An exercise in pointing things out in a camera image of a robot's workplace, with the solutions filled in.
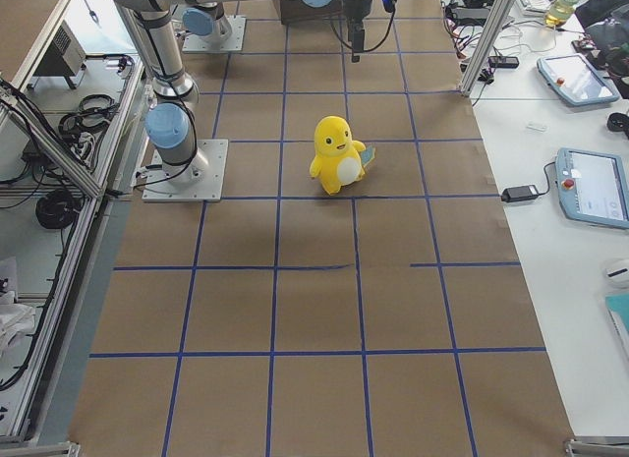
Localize aluminium frame post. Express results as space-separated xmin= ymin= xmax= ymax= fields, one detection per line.
xmin=459 ymin=0 xmax=515 ymax=96

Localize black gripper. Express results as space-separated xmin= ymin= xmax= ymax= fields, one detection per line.
xmin=342 ymin=0 xmax=372 ymax=63

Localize yellow plush toy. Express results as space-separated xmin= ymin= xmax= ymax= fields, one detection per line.
xmin=309 ymin=116 xmax=375 ymax=196

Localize near blue teach pendant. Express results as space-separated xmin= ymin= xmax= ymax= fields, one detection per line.
xmin=555 ymin=147 xmax=628 ymax=230

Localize white crumpled cloth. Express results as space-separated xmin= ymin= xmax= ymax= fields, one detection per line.
xmin=0 ymin=257 xmax=36 ymax=360

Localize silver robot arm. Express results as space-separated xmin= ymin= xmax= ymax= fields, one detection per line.
xmin=182 ymin=2 xmax=233 ymax=42
xmin=113 ymin=0 xmax=372 ymax=187

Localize blue teach pendant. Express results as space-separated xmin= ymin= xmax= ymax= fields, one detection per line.
xmin=537 ymin=54 xmax=620 ymax=106
xmin=555 ymin=147 xmax=628 ymax=230

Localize teal notebook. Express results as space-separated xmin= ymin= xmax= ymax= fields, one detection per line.
xmin=604 ymin=293 xmax=629 ymax=355

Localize black power adapter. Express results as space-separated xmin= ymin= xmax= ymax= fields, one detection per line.
xmin=500 ymin=185 xmax=540 ymax=203

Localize grey electronics box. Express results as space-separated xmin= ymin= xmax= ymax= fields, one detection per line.
xmin=33 ymin=21 xmax=86 ymax=89

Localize brown wooden drawer cabinet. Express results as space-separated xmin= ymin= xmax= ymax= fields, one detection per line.
xmin=272 ymin=0 xmax=342 ymax=25

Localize black coiled cable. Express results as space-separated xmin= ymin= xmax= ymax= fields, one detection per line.
xmin=34 ymin=189 xmax=80 ymax=231

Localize yellow liquid bottle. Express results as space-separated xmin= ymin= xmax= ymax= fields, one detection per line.
xmin=544 ymin=0 xmax=580 ymax=29

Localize far blue teach pendant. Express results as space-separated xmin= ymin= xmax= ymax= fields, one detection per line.
xmin=537 ymin=54 xmax=620 ymax=106

